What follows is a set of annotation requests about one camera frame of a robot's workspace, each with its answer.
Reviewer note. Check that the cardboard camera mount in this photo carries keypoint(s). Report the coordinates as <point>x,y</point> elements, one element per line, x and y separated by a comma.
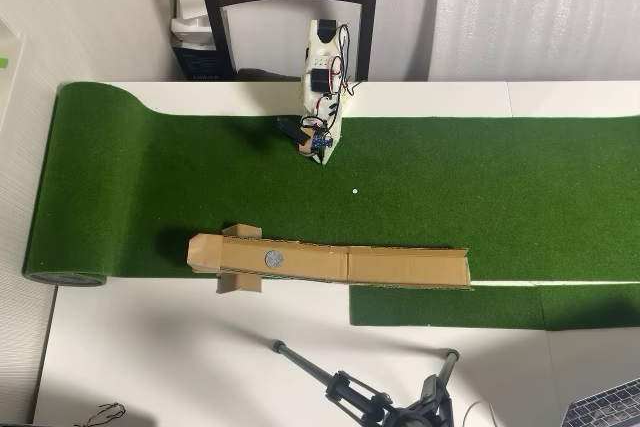
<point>303,147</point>

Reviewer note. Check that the dark printed box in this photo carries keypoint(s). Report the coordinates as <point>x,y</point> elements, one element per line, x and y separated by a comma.
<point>200,64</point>

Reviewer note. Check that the long cardboard ramp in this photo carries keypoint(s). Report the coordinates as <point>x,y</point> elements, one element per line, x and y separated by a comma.
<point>375,267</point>

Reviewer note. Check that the blue wrist camera board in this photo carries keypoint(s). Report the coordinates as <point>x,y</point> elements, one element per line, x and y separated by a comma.
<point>320,141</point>

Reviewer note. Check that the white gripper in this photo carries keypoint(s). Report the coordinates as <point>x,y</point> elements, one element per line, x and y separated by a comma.
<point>327,151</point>

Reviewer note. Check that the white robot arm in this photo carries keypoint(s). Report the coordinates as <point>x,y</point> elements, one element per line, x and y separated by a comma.
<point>317,54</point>

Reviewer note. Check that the cardboard ramp support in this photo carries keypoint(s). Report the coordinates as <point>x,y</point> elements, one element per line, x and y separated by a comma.
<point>240,284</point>

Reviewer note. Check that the white pleated curtain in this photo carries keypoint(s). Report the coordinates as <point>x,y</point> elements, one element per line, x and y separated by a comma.
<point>535,12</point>

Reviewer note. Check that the white plastic appliance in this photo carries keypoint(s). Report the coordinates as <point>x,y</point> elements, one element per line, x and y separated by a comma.
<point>192,32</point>

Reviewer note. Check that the gray laptop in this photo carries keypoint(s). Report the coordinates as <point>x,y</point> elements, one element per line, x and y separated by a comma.
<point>605,407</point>

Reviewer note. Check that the black tripod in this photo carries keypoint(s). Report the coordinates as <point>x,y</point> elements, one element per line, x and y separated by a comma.
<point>360,397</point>

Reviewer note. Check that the long green turf mat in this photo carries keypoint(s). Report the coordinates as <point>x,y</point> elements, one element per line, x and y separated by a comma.
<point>150,187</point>

